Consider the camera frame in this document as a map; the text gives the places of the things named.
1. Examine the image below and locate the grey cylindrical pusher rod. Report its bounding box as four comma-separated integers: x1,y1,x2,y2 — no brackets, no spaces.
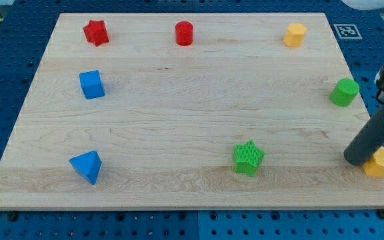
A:
343,105,384,166

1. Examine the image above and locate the yellow heart block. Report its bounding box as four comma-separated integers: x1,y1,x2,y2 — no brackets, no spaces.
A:
363,147,384,177

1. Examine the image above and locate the green star block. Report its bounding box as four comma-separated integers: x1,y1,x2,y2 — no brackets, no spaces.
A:
233,140,265,177

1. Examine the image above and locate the red star block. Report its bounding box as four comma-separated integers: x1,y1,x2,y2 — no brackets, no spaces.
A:
83,20,109,47

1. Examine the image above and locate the green cylinder block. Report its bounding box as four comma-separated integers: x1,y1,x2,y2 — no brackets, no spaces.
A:
330,78,359,107

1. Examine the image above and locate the white fiducial marker tag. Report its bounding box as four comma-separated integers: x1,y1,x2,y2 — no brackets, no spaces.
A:
333,23,362,39

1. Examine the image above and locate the yellow hexagon block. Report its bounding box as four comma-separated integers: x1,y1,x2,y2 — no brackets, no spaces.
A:
283,23,307,47

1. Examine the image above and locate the wooden board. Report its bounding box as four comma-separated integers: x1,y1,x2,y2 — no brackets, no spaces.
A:
0,13,384,211

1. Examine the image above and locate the red cylinder block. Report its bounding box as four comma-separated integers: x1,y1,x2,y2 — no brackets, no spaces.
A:
175,21,193,46

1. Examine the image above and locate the blue cube block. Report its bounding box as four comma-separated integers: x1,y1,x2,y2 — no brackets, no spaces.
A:
79,70,105,99

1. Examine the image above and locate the blue triangle block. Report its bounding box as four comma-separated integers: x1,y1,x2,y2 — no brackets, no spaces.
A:
69,150,102,185

